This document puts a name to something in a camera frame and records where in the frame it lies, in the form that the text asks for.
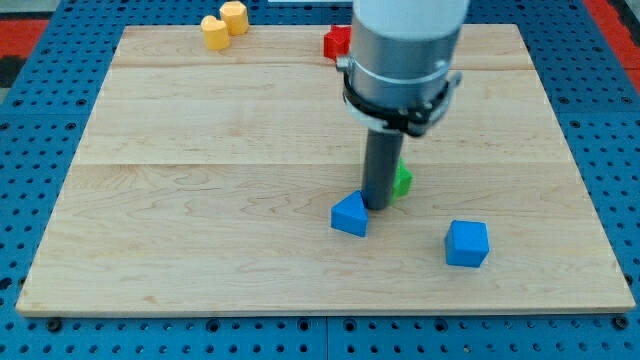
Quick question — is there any blue triangle block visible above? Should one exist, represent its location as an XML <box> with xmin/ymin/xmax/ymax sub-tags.
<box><xmin>330</xmin><ymin>190</ymin><xmax>368</xmax><ymax>237</ymax></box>

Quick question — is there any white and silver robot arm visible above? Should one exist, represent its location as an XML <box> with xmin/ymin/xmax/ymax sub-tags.
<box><xmin>336</xmin><ymin>0</ymin><xmax>470</xmax><ymax>137</ymax></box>

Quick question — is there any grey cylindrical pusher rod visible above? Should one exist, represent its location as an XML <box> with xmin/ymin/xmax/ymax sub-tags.
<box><xmin>361</xmin><ymin>130</ymin><xmax>403</xmax><ymax>210</ymax></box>

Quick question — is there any green block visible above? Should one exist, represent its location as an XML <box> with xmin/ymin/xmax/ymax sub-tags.
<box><xmin>392</xmin><ymin>158</ymin><xmax>413</xmax><ymax>202</ymax></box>

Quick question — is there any light wooden board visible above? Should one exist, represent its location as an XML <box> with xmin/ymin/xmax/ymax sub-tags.
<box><xmin>16</xmin><ymin>24</ymin><xmax>635</xmax><ymax>318</ymax></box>

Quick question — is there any red star block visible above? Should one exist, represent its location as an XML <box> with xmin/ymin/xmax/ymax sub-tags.
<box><xmin>323</xmin><ymin>24</ymin><xmax>351</xmax><ymax>61</ymax></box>

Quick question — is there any blue cube block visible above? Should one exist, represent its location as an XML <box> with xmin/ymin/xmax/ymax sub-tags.
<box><xmin>445</xmin><ymin>220</ymin><xmax>490</xmax><ymax>268</ymax></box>

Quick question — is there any yellow heart block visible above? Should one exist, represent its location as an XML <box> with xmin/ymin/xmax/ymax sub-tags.
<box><xmin>200</xmin><ymin>15</ymin><xmax>231</xmax><ymax>50</ymax></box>

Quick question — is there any yellow hexagon block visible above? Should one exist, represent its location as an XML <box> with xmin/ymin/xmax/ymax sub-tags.
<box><xmin>219</xmin><ymin>1</ymin><xmax>250</xmax><ymax>36</ymax></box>

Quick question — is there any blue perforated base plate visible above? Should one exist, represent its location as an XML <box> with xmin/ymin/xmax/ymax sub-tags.
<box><xmin>1</xmin><ymin>1</ymin><xmax>639</xmax><ymax>359</ymax></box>

